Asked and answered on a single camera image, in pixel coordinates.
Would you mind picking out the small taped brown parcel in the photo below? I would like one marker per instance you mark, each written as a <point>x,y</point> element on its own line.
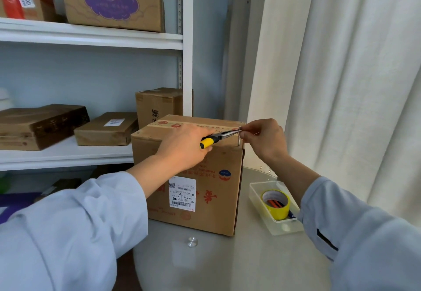
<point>62,185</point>

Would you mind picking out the white foam box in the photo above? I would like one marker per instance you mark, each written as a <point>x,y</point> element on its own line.
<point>4,101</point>

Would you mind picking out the box with purple logo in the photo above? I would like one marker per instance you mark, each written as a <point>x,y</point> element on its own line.
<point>148,11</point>

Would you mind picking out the upright small cardboard box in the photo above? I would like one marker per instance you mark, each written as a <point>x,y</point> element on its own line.
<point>158,103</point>

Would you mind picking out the brown cardboard box red print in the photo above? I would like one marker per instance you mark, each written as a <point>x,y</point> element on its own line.
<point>217,175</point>

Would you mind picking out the person's left forearm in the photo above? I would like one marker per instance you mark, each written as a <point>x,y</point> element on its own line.
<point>65,235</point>

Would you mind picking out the green object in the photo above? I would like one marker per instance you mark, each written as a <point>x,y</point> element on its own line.
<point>3,185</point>

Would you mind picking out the silver table mount disc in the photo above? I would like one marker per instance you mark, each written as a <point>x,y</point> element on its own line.
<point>192,242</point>

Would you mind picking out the person's left hand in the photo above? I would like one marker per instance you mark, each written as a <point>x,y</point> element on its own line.
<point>184,149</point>

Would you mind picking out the yellow tape roll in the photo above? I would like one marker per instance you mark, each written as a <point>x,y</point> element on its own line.
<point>279,215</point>

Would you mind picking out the person's right hand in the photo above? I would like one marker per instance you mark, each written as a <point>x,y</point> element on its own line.
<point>266,139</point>

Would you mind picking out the person's right forearm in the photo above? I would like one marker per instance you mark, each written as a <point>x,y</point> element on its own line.
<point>361,235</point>

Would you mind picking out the clear plastic container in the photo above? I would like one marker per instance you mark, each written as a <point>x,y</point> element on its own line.
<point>263,221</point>

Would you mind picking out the white metal shelf unit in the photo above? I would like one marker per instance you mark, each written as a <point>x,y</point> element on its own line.
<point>98,37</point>

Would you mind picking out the dark brown flat box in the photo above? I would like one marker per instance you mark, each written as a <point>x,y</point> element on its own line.
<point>39,126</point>

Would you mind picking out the orange thread snips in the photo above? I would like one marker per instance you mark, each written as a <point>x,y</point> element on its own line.
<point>274,203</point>

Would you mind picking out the white curtain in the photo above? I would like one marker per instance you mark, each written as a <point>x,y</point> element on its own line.
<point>345,87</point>

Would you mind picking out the flat brown box white label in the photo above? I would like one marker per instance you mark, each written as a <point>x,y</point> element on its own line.
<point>98,136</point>

